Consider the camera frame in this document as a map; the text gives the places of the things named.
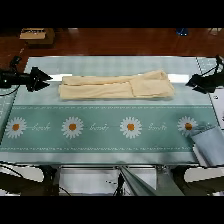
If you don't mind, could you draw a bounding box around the silver frame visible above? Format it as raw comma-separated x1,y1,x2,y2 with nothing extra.
0,161,224,197

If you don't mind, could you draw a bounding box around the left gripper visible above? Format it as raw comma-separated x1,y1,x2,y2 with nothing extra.
5,66,54,93

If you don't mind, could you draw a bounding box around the black cable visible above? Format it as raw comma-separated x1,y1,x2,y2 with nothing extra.
0,85,22,98

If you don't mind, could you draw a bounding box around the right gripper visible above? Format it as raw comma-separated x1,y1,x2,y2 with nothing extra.
185,73,224,95

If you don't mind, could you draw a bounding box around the cardboard box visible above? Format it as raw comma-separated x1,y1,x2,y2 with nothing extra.
18,27,56,47

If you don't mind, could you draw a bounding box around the cream garment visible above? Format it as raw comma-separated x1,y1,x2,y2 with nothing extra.
58,69,176,101

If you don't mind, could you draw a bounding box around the light blue garment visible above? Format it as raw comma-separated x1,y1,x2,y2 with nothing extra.
189,122,224,168

